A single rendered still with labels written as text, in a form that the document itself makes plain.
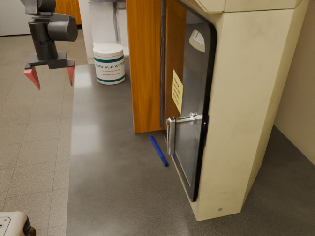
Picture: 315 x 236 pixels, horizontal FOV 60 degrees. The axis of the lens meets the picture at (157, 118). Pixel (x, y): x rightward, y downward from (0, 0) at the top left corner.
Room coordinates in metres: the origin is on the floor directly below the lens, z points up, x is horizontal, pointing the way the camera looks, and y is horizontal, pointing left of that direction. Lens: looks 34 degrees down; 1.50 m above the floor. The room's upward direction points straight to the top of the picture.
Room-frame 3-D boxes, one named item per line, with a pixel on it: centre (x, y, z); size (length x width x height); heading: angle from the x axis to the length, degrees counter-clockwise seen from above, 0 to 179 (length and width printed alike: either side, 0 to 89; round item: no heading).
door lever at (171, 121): (0.44, -0.04, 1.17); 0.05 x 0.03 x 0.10; 103
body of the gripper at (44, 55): (0.77, 0.32, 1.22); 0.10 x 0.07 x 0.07; 104
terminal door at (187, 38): (0.55, -0.05, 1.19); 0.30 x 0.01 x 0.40; 13
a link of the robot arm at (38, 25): (0.77, 0.32, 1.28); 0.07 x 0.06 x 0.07; 77
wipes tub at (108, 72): (1.16, 0.22, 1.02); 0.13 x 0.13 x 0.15
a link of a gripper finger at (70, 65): (0.78, 0.29, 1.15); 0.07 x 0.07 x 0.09; 14
